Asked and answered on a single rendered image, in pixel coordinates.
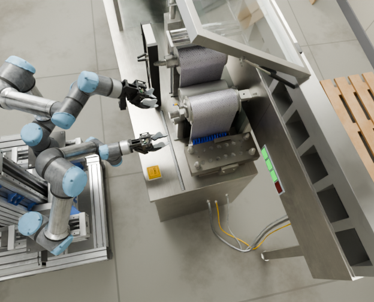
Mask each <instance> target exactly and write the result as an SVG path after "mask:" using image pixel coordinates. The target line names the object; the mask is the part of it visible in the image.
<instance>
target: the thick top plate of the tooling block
mask: <svg viewBox="0 0 374 302"><path fill-rule="evenodd" d="M246 133H249V139H248V140H244V139H243V135H244V134H245V133H242V134H238V135H233V136H230V138H231V140H229V141H224V142H221V143H216V144H215V143H214V141H213V140H212V141H208V142H205V143H200V144H195V145H193V148H194V152H193V153H188V149H189V147H188V146H187V147H184V153H185V157H186V161H187V163H188V167H189V170H190V174H191V177H192V176H197V175H200V174H204V173H208V172H211V171H216V170H219V169H220V167H223V166H225V165H230V164H234V163H238V165H240V164H244V163H247V162H251V161H256V160H258V158H259V157H260V154H259V152H258V149H257V147H256V144H255V142H254V139H253V137H252V134H251V132H246ZM251 148H255V154H254V155H250V154H249V152H248V151H249V150H250V149H251ZM197 161H198V162H200V164H201V167H200V168H199V169H196V168H195V167H194V164H195V163H196V162H197Z"/></svg>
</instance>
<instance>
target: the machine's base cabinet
mask: <svg viewBox="0 0 374 302"><path fill-rule="evenodd" d="M254 177H255V176H251V177H247V178H244V179H240V180H236V181H233V182H228V183H224V184H221V185H217V186H213V187H210V188H205V189H202V190H199V191H194V192H190V193H187V194H183V195H179V196H176V197H171V198H167V199H164V200H160V201H155V205H156V209H157V212H158V216H159V220H160V222H163V221H167V220H170V219H174V218H178V217H181V216H185V215H190V214H192V213H196V212H200V211H203V210H207V209H209V206H208V203H207V202H206V201H208V200H210V206H211V208H214V207H216V203H215V201H218V202H217V205H218V206H222V205H225V204H228V202H227V197H226V196H225V194H228V200H229V203H232V202H233V201H234V200H235V199H236V198H237V196H238V195H239V194H240V193H241V192H242V190H244V188H245V187H247V185H248V184H249V183H250V182H251V181H252V179H253V178H254Z"/></svg>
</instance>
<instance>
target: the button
mask: <svg viewBox="0 0 374 302"><path fill-rule="evenodd" d="M147 173H148V176H149V179H154V178H157V177H161V173H160V170H159V166H158V165H154V166H151V167H147Z"/></svg>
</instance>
